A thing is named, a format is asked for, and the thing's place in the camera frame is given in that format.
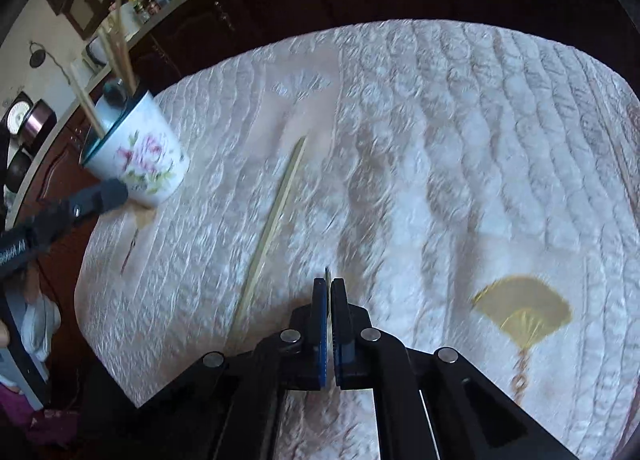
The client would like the dark frying pan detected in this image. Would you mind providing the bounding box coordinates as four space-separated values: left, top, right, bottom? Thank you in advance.
4 149 33 191

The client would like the metal cooking pot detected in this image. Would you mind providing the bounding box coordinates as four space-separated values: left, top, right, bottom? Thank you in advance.
4 94 57 141

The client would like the maroon clothing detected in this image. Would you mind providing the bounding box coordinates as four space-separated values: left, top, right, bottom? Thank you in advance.
0 382 78 448

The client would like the white quilted tablecloth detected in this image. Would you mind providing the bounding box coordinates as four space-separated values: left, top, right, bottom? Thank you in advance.
75 20 640 460

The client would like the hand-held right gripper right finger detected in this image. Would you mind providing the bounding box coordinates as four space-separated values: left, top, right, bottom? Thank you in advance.
331 278 576 460

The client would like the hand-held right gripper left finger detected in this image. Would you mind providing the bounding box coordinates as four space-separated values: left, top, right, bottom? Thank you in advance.
125 277 331 460

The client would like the white floral mug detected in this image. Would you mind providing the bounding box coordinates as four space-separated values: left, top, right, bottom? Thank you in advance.
81 88 191 208

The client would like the white hanging cloth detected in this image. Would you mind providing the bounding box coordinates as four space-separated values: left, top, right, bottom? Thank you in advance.
22 296 62 364

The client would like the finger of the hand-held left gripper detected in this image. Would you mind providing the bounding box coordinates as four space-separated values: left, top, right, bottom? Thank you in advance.
65 178 132 229

